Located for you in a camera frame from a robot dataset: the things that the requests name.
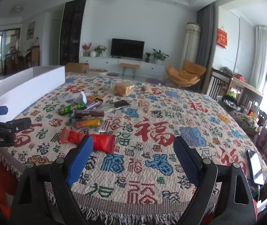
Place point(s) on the yellow green snack stick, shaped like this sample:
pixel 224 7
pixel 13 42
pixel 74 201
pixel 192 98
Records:
pixel 109 109

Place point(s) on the bagged sliced bread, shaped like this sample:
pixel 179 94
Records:
pixel 124 88

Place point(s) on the printed woven blanket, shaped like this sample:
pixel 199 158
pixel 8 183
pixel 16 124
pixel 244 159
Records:
pixel 147 168

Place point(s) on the purple floor mat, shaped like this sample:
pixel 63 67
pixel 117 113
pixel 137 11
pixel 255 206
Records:
pixel 154 80

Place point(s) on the white round vase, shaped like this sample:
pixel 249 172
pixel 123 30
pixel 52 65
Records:
pixel 92 54

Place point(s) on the orange green snack packet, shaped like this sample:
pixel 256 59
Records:
pixel 89 123

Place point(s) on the brown cardboard box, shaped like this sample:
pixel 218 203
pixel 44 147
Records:
pixel 76 68

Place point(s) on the white sheer curtain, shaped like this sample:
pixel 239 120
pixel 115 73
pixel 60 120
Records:
pixel 262 56

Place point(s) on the red snack packet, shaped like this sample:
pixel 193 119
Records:
pixel 71 136
pixel 103 143

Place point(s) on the large green potted plant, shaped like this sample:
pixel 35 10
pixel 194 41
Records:
pixel 159 55

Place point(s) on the round beige tray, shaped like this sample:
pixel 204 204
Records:
pixel 97 72

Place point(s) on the beige snack packet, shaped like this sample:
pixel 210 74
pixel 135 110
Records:
pixel 146 88

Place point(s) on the black television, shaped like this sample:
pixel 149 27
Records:
pixel 127 48

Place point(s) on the red wall hanging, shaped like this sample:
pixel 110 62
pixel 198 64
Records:
pixel 222 37

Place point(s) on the wooden stool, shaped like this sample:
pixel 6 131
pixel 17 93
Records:
pixel 129 65

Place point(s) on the black snack packet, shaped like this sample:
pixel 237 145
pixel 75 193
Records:
pixel 120 103

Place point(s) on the small dark potted plant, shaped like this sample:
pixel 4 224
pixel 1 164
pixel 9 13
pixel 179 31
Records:
pixel 148 57

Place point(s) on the red flower arrangement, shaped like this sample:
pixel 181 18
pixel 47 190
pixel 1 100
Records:
pixel 86 47

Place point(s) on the small orange snack packet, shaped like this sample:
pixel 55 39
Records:
pixel 95 97

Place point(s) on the white standing air conditioner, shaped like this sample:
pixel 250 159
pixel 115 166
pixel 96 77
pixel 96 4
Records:
pixel 190 42

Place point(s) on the white green pouch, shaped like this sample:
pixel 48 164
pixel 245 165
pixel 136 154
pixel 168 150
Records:
pixel 80 98

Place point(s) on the grey curtain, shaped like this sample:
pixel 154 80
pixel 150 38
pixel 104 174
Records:
pixel 206 32

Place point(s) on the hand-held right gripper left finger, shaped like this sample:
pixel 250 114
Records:
pixel 82 161

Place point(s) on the dark display cabinet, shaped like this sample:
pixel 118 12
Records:
pixel 73 32

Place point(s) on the white television cabinet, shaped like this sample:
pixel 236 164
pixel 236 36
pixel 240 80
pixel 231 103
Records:
pixel 105 63

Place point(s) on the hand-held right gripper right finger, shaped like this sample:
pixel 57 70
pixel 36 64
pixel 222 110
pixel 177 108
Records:
pixel 185 161

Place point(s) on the white cardboard box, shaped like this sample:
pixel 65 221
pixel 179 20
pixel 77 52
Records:
pixel 30 84

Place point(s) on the framed wall painting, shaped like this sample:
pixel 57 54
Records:
pixel 30 30

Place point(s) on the dark wooden chair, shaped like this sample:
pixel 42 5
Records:
pixel 217 82

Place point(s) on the orange lounge chair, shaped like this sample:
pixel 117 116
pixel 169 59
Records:
pixel 187 73

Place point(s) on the purple snack bar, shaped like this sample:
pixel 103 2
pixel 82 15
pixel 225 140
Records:
pixel 93 104

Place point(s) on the dark red snack bar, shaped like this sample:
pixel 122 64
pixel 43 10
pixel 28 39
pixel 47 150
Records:
pixel 89 113

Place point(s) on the black smartphone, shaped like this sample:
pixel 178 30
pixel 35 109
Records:
pixel 255 166

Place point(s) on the leafy green potted plant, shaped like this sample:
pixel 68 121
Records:
pixel 100 50

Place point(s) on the wooden side desk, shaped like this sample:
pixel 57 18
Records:
pixel 248 85

